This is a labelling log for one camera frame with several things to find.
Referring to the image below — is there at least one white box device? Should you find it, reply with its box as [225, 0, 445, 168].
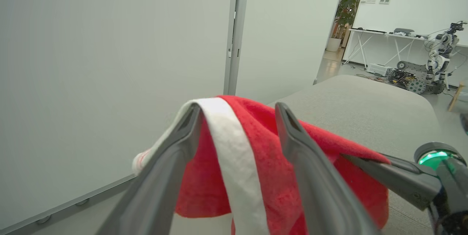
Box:
[366, 63, 393, 77]

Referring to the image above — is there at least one white long table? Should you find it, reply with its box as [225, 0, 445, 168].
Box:
[343, 28, 468, 69]

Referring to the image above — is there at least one light wooden stand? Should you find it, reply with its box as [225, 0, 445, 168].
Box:
[448, 81, 466, 113]

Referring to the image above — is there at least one green leafy potted plant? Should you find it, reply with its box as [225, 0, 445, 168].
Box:
[334, 0, 362, 40]

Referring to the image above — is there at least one grey metal partition base rail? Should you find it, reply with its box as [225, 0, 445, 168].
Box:
[0, 174, 136, 234]

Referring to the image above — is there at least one red garment with white band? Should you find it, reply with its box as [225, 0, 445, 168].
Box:
[132, 95, 391, 235]

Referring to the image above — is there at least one grey metal partition post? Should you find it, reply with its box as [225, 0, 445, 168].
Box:
[223, 0, 251, 96]

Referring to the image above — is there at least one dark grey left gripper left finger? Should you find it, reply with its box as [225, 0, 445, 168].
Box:
[96, 103, 203, 235]

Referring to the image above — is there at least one white grey background robot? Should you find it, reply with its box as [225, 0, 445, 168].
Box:
[424, 21, 468, 86]

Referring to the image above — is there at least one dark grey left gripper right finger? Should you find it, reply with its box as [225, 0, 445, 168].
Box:
[275, 102, 381, 235]

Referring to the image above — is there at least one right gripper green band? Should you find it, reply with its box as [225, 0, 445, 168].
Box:
[341, 142, 468, 235]

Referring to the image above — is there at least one white plant pot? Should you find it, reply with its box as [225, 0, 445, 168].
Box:
[325, 37, 342, 53]

